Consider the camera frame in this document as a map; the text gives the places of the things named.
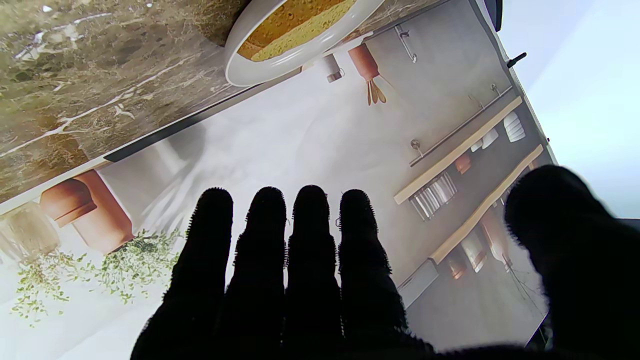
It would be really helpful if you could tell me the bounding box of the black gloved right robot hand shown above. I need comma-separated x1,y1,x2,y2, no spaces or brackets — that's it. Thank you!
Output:
131,165,640,360

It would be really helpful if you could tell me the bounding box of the brown bread slice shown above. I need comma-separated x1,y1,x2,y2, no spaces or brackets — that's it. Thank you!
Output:
236,0,358,63

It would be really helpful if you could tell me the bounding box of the printed kitchen backdrop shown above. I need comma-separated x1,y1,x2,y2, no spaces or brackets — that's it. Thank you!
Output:
0,0,558,360

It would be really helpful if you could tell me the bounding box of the round white plate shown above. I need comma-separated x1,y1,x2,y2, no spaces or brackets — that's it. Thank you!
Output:
223,0,386,88

